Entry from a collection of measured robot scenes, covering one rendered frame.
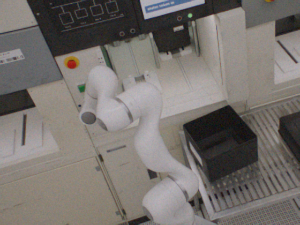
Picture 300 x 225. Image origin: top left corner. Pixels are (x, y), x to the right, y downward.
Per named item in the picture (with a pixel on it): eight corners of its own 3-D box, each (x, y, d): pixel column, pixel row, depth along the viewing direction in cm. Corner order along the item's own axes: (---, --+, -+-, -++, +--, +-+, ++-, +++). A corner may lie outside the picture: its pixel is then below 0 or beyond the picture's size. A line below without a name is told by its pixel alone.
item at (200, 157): (186, 147, 215) (181, 124, 204) (231, 127, 221) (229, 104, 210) (210, 184, 195) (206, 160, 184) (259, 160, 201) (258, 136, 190)
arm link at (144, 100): (159, 207, 156) (190, 180, 162) (177, 219, 146) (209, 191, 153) (103, 97, 134) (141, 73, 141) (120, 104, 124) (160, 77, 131)
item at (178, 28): (157, 58, 256) (147, 14, 235) (151, 42, 272) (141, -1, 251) (194, 48, 259) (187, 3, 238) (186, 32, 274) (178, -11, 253)
